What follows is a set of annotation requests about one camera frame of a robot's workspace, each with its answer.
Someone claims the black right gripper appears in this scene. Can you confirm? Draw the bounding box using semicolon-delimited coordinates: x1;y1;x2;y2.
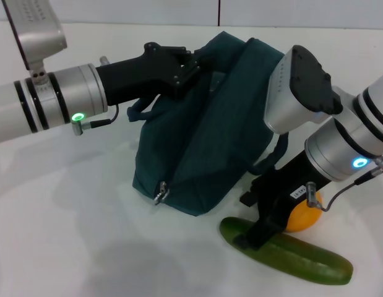
235;152;330;250

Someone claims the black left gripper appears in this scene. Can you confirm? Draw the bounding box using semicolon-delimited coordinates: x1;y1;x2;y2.
95;41;204;106

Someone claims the green cucumber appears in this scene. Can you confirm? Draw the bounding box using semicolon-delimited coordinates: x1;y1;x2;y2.
219;217;355;286

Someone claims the dark teal fabric bag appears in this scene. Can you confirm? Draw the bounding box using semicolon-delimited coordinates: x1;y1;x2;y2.
126;30;290;217

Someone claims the orange pear-shaped fruit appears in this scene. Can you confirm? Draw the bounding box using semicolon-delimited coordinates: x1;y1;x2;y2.
283;191;322;233

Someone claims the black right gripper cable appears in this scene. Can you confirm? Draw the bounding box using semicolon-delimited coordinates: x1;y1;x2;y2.
305;166;383;213

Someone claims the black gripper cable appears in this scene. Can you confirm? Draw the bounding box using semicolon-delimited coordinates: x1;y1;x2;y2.
70;103;119;136
305;166;383;213

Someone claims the metal zipper pull ring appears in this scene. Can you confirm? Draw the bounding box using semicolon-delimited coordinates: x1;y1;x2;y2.
152;181;170;205

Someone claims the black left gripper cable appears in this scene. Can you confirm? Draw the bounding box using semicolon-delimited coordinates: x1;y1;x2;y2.
70;103;119;136

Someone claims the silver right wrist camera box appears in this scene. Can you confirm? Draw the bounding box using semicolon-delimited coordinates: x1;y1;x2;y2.
264;45;343;134

